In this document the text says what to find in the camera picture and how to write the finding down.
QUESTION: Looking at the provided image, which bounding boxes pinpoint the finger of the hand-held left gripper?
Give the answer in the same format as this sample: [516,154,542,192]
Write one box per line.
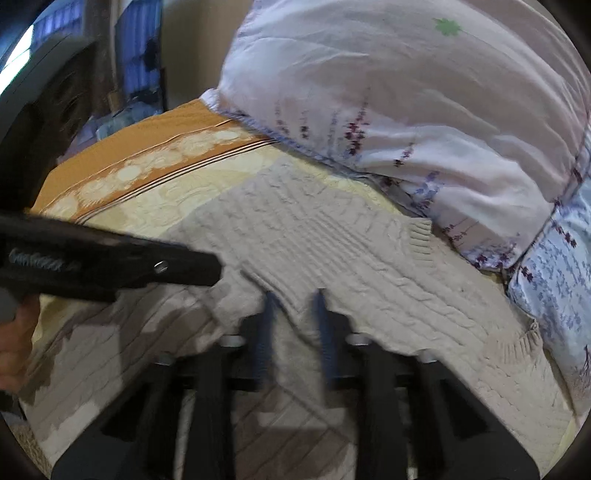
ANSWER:
[111,239,223,304]

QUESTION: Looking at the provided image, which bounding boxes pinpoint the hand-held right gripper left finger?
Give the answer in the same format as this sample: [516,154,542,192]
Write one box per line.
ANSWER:
[51,291,283,480]

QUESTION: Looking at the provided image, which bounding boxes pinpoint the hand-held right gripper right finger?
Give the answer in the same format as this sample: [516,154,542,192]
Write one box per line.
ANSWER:
[314,288,541,480]

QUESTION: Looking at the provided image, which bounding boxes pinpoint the grey cable-knit sweater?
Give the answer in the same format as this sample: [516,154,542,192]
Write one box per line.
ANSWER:
[18,157,578,480]

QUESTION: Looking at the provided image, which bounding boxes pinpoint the person's left hand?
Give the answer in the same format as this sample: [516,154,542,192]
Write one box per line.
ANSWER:
[0,295,44,395]

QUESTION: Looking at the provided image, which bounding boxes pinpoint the yellow patterned bed sheet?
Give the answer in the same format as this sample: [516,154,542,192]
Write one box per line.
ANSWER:
[28,99,585,480]

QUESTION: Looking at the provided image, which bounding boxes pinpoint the dark furniture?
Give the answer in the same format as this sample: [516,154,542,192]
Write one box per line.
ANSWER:
[0,34,114,215]

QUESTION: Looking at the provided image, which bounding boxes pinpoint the white floral pillow left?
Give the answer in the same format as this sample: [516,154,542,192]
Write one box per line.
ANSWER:
[201,0,591,407]

